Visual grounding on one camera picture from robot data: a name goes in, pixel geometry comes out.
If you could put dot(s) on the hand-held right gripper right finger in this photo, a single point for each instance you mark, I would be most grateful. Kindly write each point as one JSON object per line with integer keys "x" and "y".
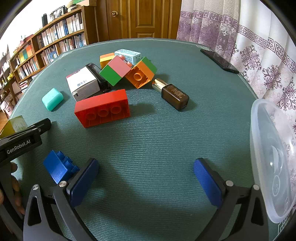
{"x": 208, "y": 183}

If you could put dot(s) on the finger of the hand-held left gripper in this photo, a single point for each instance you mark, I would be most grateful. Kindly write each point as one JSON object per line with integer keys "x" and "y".
{"x": 44, "y": 125}

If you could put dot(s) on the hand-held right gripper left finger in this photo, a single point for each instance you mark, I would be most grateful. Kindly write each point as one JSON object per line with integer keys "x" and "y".
{"x": 85, "y": 180}

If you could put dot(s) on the yellow and green box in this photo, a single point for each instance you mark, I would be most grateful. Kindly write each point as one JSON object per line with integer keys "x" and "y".
{"x": 11, "y": 127}

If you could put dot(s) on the teal plastic case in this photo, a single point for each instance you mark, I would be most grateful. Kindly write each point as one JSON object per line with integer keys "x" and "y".
{"x": 52, "y": 99}

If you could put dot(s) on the blue building block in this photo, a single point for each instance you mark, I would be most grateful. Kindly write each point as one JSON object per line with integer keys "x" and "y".
{"x": 57, "y": 166}

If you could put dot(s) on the white box with red label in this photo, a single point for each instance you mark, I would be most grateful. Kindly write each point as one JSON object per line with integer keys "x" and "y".
{"x": 81, "y": 78}

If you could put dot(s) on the large red building block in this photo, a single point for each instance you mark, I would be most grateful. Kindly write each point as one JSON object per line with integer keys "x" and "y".
{"x": 101, "y": 102}

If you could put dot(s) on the black stapler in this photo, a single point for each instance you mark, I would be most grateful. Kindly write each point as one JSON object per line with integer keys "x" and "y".
{"x": 101, "y": 81}

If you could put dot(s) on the clear plastic container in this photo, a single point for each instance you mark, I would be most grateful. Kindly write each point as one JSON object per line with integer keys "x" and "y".
{"x": 270, "y": 143}

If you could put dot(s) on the green and pink building block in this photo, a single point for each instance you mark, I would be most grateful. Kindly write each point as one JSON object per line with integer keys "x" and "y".
{"x": 113, "y": 71}

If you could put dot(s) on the brown bottle with gold cap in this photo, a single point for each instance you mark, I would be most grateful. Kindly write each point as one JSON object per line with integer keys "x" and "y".
{"x": 175, "y": 95}

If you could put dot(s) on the orange and green building block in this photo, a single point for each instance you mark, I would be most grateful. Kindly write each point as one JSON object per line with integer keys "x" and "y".
{"x": 138, "y": 74}

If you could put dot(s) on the green covered desktop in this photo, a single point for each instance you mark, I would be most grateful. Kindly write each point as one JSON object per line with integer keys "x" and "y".
{"x": 161, "y": 139}

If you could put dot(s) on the person's left hand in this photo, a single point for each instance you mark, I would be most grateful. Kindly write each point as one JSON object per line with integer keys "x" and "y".
{"x": 19, "y": 197}

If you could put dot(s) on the orange and yellow building block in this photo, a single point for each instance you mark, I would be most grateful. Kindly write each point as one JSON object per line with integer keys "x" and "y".
{"x": 106, "y": 60}

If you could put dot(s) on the black speaker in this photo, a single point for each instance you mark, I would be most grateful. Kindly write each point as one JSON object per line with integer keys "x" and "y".
{"x": 44, "y": 20}

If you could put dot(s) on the rows of books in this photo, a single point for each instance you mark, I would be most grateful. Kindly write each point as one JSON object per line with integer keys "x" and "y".
{"x": 69, "y": 23}

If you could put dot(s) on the light blue patterned box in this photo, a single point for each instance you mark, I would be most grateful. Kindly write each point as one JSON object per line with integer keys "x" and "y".
{"x": 129, "y": 55}

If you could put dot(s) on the wooden bookshelf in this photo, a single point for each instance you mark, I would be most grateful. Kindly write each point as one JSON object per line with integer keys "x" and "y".
{"x": 89, "y": 23}

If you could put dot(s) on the woven basket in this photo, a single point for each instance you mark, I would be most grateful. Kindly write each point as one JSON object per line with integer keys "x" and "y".
{"x": 70, "y": 6}

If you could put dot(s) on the black smartphone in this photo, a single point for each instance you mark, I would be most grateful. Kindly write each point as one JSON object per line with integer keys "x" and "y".
{"x": 219, "y": 60}

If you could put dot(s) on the cardboard box with green tape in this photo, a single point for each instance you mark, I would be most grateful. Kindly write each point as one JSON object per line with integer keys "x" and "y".
{"x": 83, "y": 2}

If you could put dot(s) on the brass door knob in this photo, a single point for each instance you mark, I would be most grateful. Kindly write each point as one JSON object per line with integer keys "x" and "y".
{"x": 114, "y": 14}

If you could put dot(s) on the wooden door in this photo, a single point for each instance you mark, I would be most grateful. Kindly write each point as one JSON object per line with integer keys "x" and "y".
{"x": 143, "y": 18}

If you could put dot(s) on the white and purple patterned curtain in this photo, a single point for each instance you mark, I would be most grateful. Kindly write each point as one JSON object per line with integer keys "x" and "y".
{"x": 254, "y": 34}

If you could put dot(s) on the photo frame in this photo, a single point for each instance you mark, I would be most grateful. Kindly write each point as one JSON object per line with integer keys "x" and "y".
{"x": 57, "y": 13}

